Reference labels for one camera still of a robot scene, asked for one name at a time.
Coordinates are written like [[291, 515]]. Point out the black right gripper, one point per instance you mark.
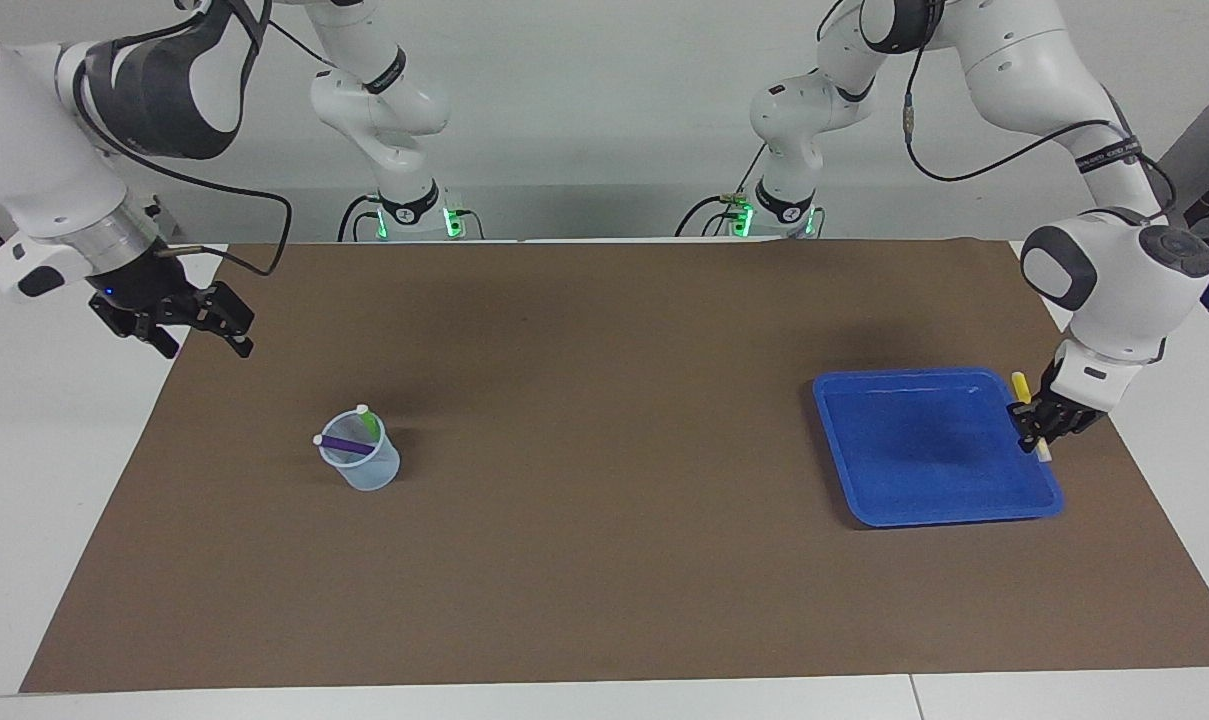
[[149, 295]]

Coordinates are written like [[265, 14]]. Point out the black stand pole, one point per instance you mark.
[[1199, 205]]

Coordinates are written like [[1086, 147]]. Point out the purple pen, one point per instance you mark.
[[344, 445]]

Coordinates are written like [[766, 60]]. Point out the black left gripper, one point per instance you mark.
[[1062, 412]]

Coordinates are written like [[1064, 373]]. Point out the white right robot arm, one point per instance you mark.
[[34, 170]]

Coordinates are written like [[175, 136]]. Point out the yellow pen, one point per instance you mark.
[[1019, 384]]

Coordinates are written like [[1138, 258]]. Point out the blue plastic tray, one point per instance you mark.
[[924, 450]]

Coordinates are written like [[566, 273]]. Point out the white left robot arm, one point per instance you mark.
[[1114, 270]]

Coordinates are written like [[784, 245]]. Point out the brown table mat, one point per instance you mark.
[[604, 560]]

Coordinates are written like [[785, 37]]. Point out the green pen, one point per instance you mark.
[[369, 422]]

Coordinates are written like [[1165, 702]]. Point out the clear plastic cup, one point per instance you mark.
[[372, 475]]

